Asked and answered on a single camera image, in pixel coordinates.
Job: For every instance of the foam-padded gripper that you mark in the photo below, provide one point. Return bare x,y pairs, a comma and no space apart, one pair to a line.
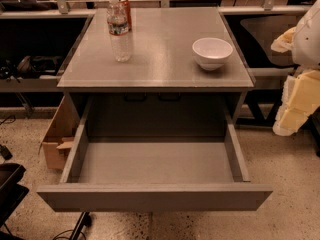
309,42

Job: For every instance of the grey top drawer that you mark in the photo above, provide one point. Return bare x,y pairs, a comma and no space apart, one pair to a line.
155,156

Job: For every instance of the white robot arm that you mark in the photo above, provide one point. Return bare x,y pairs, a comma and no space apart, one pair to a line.
311,19

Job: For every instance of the grey drawer cabinet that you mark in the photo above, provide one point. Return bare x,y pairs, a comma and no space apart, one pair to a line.
162,61

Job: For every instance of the white ceramic bowl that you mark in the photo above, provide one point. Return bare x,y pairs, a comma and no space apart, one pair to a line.
211,53

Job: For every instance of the clear plastic water bottle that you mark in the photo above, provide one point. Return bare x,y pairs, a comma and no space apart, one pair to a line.
118,28

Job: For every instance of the red soda can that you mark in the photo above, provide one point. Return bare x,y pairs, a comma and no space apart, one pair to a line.
127,7

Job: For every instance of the brown cardboard box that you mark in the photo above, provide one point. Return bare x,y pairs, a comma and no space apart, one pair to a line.
59,136

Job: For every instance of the black floor stand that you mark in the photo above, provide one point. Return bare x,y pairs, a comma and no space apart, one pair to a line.
77,233

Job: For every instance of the black gear on shelf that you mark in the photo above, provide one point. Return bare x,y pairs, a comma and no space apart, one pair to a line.
31,67

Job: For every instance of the black chair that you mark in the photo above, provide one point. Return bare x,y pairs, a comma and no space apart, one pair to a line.
11,194

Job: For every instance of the black folding table frame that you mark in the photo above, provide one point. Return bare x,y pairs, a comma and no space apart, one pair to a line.
260,108

